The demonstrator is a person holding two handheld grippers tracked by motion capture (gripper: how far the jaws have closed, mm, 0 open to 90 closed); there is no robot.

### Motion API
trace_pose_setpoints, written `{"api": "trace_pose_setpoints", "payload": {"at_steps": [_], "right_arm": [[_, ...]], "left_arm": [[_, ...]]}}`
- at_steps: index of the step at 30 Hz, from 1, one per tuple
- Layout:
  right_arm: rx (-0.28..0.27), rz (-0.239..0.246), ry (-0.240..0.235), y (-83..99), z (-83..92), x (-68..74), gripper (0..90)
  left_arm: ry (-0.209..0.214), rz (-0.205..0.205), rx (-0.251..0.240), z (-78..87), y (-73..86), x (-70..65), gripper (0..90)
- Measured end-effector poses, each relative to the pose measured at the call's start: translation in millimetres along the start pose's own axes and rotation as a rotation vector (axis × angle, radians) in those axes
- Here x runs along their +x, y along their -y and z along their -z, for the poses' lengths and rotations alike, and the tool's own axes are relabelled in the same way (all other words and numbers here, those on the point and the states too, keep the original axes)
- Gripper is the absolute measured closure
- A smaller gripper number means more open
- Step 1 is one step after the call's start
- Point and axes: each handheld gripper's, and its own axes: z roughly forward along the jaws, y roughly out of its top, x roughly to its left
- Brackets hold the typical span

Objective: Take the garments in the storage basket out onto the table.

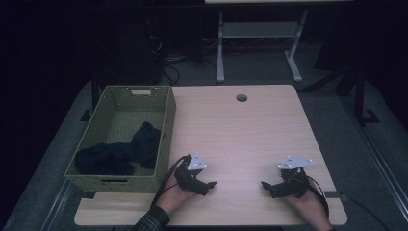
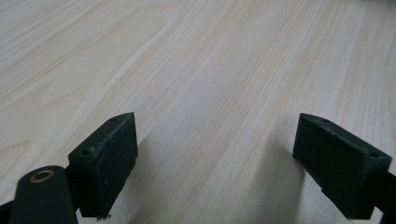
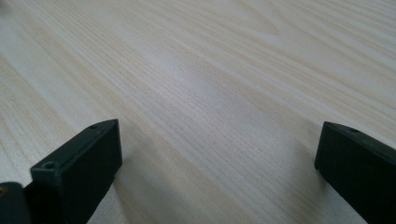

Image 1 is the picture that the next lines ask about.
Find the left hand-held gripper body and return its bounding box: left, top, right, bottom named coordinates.
left=173, top=151, right=208, bottom=194

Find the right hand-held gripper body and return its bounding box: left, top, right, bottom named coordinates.
left=277, top=155, right=315, bottom=199

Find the dark cloth with white print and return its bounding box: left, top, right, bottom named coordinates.
left=74, top=120, right=162, bottom=176

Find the green woven basket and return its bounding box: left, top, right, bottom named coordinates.
left=64, top=85, right=177, bottom=194

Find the person's left hand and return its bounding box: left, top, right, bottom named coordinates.
left=157, top=174, right=196, bottom=216

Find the person's right hand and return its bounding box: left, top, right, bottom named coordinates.
left=283, top=179, right=330, bottom=222

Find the black metal stand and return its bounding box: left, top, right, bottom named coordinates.
left=80, top=71, right=101, bottom=122
left=301, top=64, right=381, bottom=126

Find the white metal rack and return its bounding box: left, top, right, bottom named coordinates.
left=204, top=0, right=354, bottom=85

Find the right hand-held gripper black cable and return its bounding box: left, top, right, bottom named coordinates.
left=303, top=174, right=331, bottom=225

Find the black floor cable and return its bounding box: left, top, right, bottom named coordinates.
left=340, top=192, right=390, bottom=231

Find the tangle of black cables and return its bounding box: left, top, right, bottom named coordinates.
left=145, top=32, right=219, bottom=87

